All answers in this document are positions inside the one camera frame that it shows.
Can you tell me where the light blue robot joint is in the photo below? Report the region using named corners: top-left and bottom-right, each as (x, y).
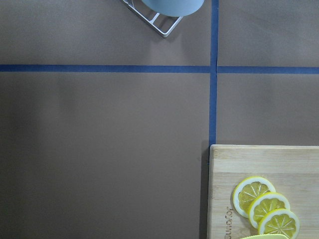
top-left (142, 0), bottom-right (204, 17)

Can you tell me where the lemon slice middle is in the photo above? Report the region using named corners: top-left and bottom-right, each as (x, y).
top-left (247, 192), bottom-right (291, 229)

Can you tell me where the wooden cutting board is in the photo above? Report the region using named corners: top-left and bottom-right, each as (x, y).
top-left (207, 144), bottom-right (319, 239)

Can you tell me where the lemon slice near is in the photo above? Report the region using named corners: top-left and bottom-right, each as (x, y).
top-left (258, 209), bottom-right (301, 239)

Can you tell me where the white wire rack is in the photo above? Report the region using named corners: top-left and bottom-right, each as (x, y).
top-left (121, 0), bottom-right (183, 38)

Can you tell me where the yellow plastic knife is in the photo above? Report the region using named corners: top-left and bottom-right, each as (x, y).
top-left (241, 234), bottom-right (288, 239)

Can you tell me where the lemon slice far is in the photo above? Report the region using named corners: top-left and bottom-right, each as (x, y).
top-left (232, 176), bottom-right (276, 218)

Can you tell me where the lemon slice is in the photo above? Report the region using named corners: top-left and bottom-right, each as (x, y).
top-left (232, 176), bottom-right (276, 218)
top-left (258, 209), bottom-right (301, 239)
top-left (247, 192), bottom-right (291, 229)

